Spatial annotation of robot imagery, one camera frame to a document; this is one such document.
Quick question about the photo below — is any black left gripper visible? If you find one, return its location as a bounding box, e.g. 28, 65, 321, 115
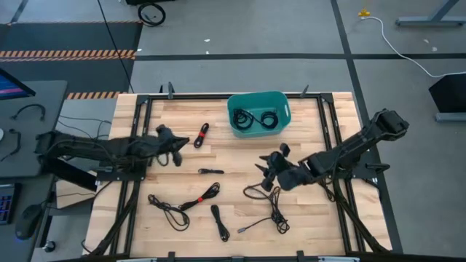
159, 135, 191, 167

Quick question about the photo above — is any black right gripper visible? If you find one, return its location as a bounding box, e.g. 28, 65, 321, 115
253, 151, 313, 192

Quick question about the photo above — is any black cable grey plug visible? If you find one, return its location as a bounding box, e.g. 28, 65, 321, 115
237, 183, 291, 235

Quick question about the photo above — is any teal plastic bin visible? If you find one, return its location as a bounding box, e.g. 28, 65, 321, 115
226, 90, 292, 139

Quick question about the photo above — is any grey side desk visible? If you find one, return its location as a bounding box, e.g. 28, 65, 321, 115
0, 79, 68, 179

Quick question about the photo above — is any black mat with hazard stripes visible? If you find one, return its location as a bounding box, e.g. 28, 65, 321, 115
0, 20, 143, 101

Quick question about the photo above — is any black computer mouse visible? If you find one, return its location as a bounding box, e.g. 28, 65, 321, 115
14, 203, 44, 241

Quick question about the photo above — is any computer monitor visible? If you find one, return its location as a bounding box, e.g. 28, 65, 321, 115
0, 67, 36, 101

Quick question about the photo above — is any black keyboard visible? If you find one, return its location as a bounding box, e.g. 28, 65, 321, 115
0, 183, 22, 226

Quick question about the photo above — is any grey metal foot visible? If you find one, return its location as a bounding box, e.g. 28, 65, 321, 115
435, 111, 466, 123

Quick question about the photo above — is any black box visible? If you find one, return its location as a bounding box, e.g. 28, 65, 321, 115
428, 72, 466, 114

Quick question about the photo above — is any grey metal desk leg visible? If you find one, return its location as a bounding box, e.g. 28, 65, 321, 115
395, 0, 466, 27

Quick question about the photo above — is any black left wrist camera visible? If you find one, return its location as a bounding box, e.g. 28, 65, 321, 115
155, 124, 175, 139

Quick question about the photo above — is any short black cable red tie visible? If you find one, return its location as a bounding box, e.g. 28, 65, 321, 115
193, 122, 210, 149

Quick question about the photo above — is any coiled black USB-C cable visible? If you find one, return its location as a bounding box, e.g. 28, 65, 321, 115
258, 110, 280, 130
232, 108, 256, 131

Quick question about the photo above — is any black metal table frame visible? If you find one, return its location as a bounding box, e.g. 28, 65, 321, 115
83, 82, 394, 262

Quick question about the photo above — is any long black cable red tie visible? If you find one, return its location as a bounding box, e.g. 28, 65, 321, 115
177, 181, 221, 212

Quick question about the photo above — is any loose black USB-C cable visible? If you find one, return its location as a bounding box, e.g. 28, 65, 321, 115
147, 194, 191, 232

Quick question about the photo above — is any folded thick black cable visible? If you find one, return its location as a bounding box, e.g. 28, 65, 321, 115
210, 204, 231, 243

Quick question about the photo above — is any thin black wire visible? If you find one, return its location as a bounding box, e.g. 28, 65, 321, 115
58, 114, 112, 141

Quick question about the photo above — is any long thin black floor cable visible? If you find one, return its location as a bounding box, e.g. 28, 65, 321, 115
96, 0, 135, 94

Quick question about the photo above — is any black cable coil on floor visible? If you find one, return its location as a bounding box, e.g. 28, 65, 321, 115
137, 2, 167, 28

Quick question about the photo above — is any curved black cable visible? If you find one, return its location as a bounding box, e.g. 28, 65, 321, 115
10, 103, 47, 122
0, 128, 22, 163

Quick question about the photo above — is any white floor cable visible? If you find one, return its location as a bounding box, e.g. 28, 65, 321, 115
360, 15, 466, 79

